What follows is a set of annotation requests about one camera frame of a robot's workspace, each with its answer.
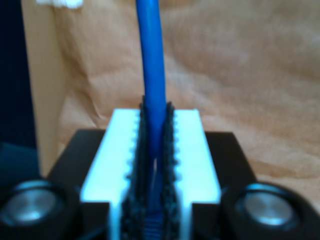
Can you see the brown packing paper envelope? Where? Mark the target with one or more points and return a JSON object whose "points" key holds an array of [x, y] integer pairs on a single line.
{"points": [[225, 100]]}

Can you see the blue sofa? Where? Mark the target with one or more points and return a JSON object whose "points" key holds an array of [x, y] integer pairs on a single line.
{"points": [[12, 75]]}

